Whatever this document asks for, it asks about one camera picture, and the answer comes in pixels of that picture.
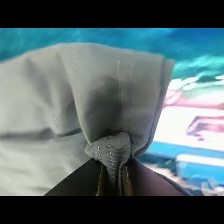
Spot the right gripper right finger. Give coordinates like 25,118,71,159
121,157,186,197

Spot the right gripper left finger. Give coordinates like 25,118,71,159
44,159,105,197

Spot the blue shirt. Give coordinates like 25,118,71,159
0,42,177,197

